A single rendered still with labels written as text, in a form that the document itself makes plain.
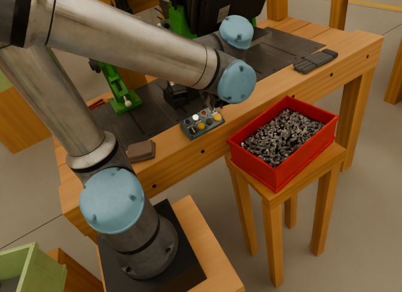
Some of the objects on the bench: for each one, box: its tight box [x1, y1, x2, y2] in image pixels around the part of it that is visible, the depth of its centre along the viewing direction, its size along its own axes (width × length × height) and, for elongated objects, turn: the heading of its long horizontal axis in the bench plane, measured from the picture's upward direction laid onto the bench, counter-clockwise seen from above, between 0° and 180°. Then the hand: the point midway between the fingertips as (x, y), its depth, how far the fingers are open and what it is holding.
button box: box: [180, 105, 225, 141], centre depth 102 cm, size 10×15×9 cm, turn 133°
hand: (209, 101), depth 91 cm, fingers closed
